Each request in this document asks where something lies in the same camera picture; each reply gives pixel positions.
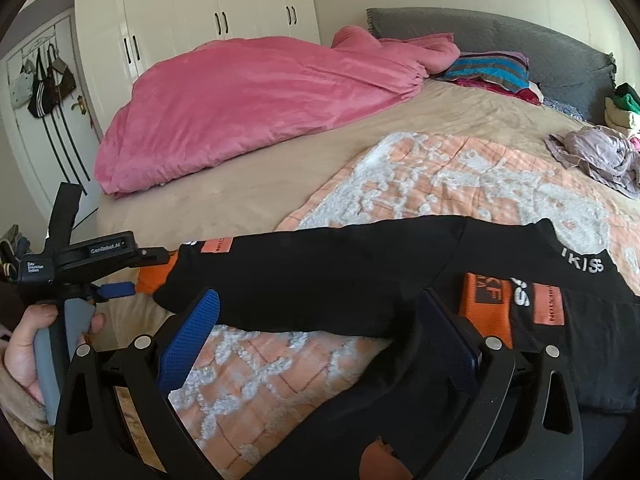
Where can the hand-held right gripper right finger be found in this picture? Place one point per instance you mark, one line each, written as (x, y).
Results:
(450, 342)

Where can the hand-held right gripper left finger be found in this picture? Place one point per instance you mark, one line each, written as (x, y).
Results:
(192, 332)

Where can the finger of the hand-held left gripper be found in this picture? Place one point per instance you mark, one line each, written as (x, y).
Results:
(152, 256)
(119, 291)

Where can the black sweatshirt with orange cuffs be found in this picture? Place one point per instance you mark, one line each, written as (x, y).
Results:
(325, 270)

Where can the pile of folded clothes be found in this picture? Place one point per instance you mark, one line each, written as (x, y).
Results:
(622, 110)

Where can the person's left hand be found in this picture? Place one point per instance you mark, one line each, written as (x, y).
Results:
(20, 355)

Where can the bed with beige sheet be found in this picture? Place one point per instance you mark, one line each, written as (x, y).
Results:
(210, 200)

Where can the white door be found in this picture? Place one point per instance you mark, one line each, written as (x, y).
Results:
(55, 160)

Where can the orange and white tufted blanket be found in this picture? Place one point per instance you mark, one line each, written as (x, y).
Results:
(450, 180)

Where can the black striped hanging bag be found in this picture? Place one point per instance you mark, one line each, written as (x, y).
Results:
(42, 92)

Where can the pink duvet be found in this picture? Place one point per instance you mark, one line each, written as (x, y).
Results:
(225, 100)

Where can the brown hanging bag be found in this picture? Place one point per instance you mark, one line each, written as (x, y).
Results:
(62, 77)

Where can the white hanging bag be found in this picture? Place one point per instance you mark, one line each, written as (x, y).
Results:
(20, 87)

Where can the crumpled lilac garment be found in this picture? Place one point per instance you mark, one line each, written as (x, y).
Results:
(595, 157)

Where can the white wardrobe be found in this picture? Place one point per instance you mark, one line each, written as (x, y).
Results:
(200, 5)

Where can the red and magenta cloth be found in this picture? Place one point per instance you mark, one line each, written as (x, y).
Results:
(520, 94)

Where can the blue patterned cloth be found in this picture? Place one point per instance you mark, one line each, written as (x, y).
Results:
(562, 109)

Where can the striped folded cloth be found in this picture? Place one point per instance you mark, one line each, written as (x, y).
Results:
(487, 70)

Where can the grey quilted pillow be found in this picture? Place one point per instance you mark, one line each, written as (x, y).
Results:
(500, 40)

